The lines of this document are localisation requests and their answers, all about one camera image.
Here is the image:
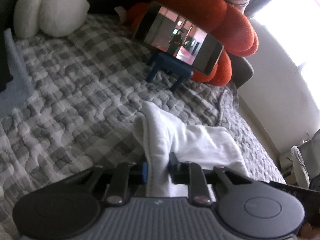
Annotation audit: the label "orange knot cushion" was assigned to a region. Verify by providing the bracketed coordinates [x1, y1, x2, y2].
[125, 0, 258, 87]

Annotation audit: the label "white plush cushion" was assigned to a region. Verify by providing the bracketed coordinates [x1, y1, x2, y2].
[14, 0, 90, 39]

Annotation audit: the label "grey checked quilt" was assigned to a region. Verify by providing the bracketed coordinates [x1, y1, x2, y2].
[0, 14, 287, 240]

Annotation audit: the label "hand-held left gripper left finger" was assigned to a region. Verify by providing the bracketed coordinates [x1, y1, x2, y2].
[72, 162, 148, 205]

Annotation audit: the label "smartphone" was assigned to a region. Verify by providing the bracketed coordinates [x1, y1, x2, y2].
[132, 1, 224, 76]

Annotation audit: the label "window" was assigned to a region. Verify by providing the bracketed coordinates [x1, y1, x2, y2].
[250, 0, 320, 75]

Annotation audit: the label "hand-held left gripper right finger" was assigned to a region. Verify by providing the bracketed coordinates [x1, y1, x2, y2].
[169, 152, 250, 205]

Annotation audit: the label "blue phone stand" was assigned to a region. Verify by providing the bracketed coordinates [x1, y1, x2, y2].
[146, 52, 194, 92]

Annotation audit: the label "grey sofa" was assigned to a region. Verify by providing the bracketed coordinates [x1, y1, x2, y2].
[0, 0, 254, 89]

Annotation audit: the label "grey office chair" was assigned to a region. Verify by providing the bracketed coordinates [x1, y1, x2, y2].
[290, 129, 320, 189]

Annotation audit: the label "white pants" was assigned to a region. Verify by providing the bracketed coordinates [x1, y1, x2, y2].
[132, 102, 249, 198]

